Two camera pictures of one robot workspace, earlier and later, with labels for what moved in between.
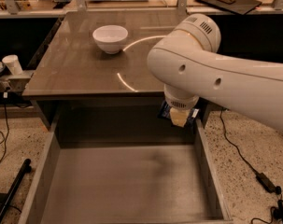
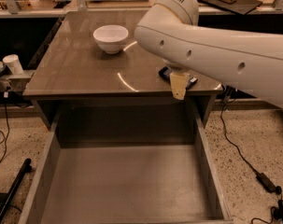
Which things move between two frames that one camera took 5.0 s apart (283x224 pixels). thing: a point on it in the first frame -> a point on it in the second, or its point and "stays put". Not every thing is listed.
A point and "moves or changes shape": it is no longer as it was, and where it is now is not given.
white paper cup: (13, 63) stays put
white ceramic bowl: (111, 38) stays put
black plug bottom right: (280, 212) stays put
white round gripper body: (180, 104) -> (175, 67)
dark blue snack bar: (191, 120) moves or changes shape
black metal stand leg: (20, 178) stays put
